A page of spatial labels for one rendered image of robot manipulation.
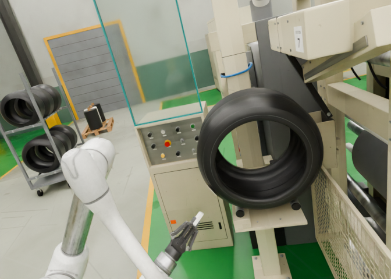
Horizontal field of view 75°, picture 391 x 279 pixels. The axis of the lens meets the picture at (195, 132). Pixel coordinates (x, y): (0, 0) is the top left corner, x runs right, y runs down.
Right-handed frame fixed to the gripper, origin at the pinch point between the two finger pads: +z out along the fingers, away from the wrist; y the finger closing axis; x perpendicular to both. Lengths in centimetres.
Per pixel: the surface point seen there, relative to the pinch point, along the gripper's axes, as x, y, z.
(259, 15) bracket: -15, -45, 136
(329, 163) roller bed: 11, 42, 73
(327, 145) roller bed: 15, 32, 77
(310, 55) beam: 63, -31, 48
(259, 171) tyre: -8, 19, 46
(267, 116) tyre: 31, -16, 46
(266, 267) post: -49, 92, 17
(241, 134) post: -13, -3, 57
